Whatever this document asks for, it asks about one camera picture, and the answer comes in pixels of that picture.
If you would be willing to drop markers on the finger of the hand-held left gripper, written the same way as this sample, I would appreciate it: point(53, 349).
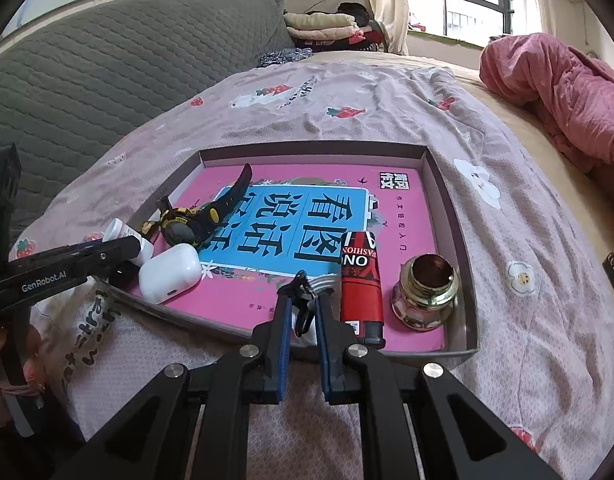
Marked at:
point(122, 250)

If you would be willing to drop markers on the white earbuds case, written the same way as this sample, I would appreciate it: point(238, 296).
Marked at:
point(169, 272)

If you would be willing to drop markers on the strawberry printed blanket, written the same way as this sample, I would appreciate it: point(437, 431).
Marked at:
point(337, 105)

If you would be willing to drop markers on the pink quilt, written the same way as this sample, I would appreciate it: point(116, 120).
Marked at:
point(577, 90)

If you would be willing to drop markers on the dark floral cloth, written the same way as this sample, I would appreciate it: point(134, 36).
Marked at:
point(284, 57)

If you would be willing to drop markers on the cream curtain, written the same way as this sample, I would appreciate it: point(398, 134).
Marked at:
point(387, 0)

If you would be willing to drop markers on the person's left hand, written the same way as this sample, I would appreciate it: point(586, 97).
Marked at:
point(38, 360)

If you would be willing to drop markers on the white pill bottle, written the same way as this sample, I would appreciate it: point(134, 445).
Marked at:
point(124, 232)

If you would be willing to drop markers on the yellow and black wristwatch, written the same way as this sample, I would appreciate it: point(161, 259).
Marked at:
point(187, 227)

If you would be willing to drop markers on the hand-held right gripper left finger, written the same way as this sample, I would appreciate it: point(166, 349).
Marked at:
point(285, 355)

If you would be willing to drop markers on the grey quilted headboard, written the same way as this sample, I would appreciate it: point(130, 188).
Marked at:
point(112, 85)

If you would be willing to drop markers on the pink and blue book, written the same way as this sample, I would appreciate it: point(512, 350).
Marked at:
point(397, 220)

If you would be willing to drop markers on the stack of folded clothes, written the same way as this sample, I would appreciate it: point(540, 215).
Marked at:
point(327, 27)

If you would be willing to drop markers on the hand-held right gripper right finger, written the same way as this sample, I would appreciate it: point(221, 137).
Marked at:
point(324, 355)

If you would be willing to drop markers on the red lighter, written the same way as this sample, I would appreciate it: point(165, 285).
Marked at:
point(361, 290)

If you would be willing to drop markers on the round metal black object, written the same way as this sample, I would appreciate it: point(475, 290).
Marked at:
point(422, 300)

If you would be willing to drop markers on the grey cardboard box tray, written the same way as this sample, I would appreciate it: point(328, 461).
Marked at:
point(452, 240)

